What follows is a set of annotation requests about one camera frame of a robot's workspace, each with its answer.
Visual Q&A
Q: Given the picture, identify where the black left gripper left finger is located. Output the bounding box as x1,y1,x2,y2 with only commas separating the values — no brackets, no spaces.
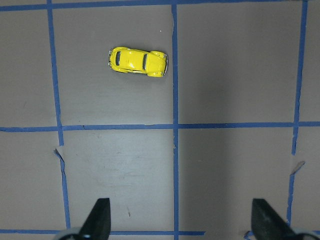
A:
79,198,111,240

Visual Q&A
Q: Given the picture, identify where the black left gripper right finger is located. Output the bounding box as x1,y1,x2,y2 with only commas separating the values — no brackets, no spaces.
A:
251,198,300,240

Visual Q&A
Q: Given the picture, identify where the yellow toy beetle car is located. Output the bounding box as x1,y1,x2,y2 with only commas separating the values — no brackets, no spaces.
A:
108,46,168,78

